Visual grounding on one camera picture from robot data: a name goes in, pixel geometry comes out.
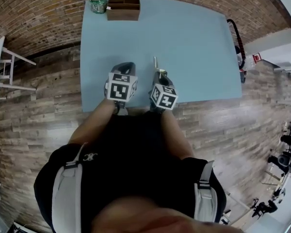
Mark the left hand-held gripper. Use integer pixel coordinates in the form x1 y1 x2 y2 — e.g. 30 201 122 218
103 62 138 116

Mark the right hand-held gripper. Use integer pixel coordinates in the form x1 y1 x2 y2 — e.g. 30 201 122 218
148 71 179 114

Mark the person's left forearm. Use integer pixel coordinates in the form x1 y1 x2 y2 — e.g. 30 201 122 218
68 98 117 146

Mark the person's right forearm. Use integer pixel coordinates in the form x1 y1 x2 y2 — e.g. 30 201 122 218
161 110 195 160

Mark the light blue table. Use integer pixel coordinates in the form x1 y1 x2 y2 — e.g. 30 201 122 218
80 0 243 114

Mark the person's black shirt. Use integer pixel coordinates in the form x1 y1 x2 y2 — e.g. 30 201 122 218
33 110 228 233

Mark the brown wooden organizer box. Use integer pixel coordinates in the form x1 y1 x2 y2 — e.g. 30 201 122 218
107 0 141 22

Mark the green plastic bottle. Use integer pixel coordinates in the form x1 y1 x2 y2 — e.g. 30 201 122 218
88 0 108 15

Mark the clear plastic bottle red cap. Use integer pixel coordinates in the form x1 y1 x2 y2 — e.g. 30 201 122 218
246 52 263 67

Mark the white chair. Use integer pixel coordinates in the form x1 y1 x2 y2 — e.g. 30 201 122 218
0 46 37 92

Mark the person's face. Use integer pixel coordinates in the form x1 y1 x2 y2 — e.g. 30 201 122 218
91 195 245 233

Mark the black cart with striped handle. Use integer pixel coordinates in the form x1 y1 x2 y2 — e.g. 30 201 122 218
226 18 248 84

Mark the grey backpack strap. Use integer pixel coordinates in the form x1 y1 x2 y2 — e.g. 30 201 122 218
193 160 218 223
50 142 88 233

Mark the black camera equipment cluster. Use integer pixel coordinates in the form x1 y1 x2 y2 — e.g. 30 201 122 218
267 120 291 181

